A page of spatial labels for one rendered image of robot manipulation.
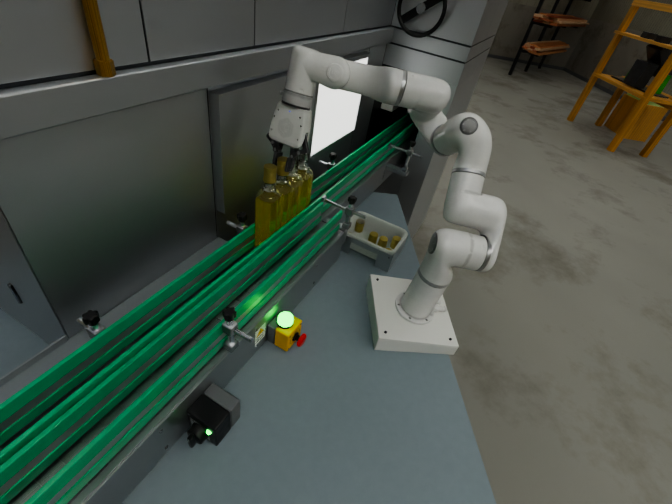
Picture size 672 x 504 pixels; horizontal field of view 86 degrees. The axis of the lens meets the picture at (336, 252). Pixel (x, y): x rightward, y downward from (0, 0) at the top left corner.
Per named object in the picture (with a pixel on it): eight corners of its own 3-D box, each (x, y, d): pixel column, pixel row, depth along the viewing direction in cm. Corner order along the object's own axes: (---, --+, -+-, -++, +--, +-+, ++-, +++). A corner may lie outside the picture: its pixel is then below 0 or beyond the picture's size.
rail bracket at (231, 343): (232, 339, 86) (230, 302, 78) (257, 354, 84) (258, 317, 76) (220, 351, 83) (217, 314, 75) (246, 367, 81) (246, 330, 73)
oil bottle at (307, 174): (294, 215, 128) (300, 160, 115) (308, 222, 126) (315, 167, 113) (285, 222, 124) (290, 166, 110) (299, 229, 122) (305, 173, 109)
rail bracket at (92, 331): (98, 335, 81) (80, 295, 73) (119, 350, 79) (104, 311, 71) (80, 348, 78) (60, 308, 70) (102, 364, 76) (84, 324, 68)
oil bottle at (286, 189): (276, 231, 120) (279, 173, 106) (289, 238, 118) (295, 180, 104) (265, 239, 116) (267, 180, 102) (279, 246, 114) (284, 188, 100)
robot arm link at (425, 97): (396, 130, 88) (382, 145, 103) (478, 149, 90) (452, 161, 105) (409, 64, 87) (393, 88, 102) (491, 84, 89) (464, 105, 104)
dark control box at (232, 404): (214, 399, 87) (212, 381, 82) (241, 417, 85) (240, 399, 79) (188, 429, 81) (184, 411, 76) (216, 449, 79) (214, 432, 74)
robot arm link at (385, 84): (399, 107, 90) (316, 88, 87) (391, 103, 101) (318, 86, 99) (409, 70, 86) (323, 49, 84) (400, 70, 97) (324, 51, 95)
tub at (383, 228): (354, 226, 151) (358, 209, 145) (403, 248, 145) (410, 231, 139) (335, 247, 138) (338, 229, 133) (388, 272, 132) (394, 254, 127)
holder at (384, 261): (343, 222, 152) (346, 207, 147) (402, 249, 145) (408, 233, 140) (323, 242, 140) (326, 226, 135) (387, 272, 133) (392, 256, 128)
